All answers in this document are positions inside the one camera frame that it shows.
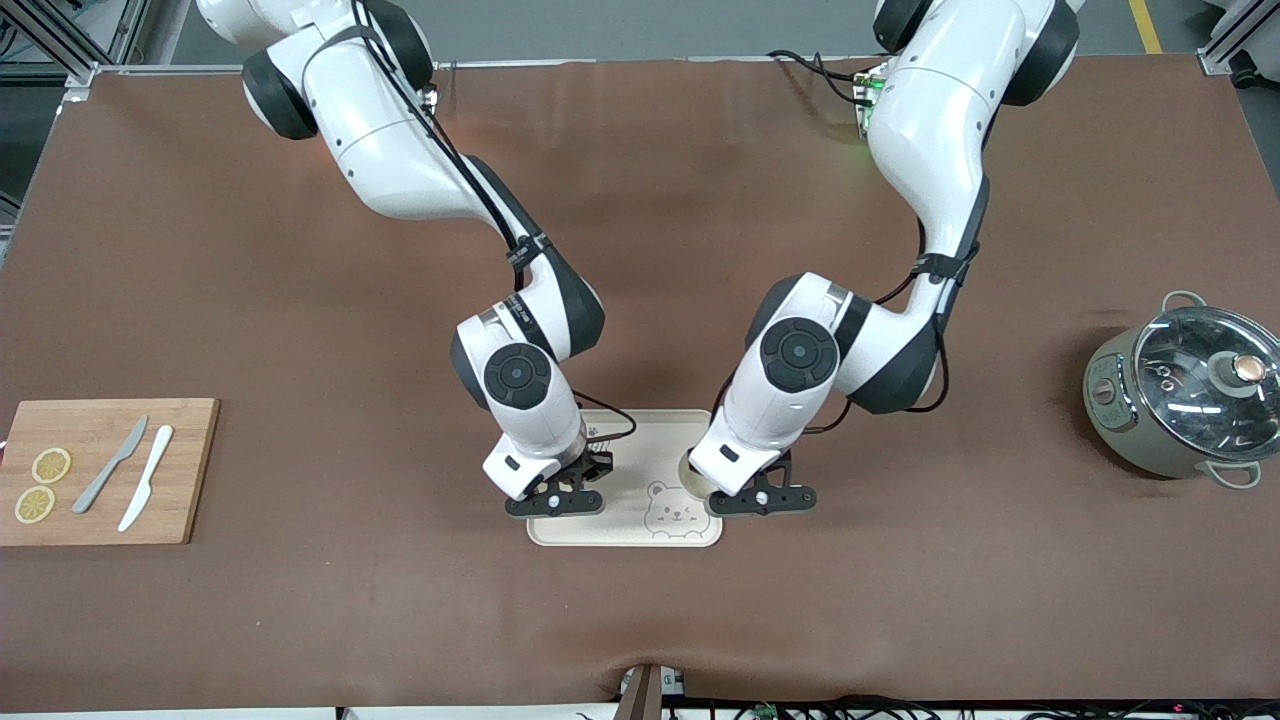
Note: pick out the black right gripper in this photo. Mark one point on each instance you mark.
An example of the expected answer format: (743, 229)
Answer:
(597, 464)

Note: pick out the white IKEA cup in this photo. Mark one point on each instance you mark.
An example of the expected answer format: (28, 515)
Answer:
(692, 478)

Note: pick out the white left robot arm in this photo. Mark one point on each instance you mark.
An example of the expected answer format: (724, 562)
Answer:
(930, 150)

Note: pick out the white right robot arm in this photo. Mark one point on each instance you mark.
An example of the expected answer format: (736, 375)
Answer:
(400, 160)

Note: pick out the beige bear print tray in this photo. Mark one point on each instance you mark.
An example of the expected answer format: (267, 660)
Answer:
(640, 525)

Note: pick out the brown table cover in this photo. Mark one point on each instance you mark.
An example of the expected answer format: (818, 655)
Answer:
(640, 620)

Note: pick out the grey cooking pot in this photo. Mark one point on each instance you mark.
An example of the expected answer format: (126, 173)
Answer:
(1125, 430)

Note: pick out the glass pot lid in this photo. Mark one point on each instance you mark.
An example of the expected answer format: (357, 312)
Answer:
(1200, 385)

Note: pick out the white plastic knife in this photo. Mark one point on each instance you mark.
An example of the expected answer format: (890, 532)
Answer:
(146, 477)

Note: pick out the grey plastic knife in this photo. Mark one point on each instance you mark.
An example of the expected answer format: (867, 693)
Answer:
(112, 463)

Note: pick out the bamboo cutting board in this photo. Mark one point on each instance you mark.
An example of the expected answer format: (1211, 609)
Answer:
(110, 470)

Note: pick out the lemon slice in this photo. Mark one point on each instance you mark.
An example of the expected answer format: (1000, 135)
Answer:
(51, 465)
(34, 504)

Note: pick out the black left camera mount plate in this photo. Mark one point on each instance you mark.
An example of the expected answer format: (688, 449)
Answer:
(765, 498)

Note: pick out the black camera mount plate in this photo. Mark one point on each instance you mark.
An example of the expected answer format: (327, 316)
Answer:
(765, 498)
(555, 500)

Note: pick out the black right camera mount plate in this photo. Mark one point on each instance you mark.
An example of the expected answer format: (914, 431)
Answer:
(555, 500)

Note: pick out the metal table edge bracket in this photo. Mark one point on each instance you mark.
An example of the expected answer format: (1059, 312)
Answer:
(650, 690)

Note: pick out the aluminium frame profile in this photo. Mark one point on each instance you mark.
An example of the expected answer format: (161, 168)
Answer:
(60, 40)

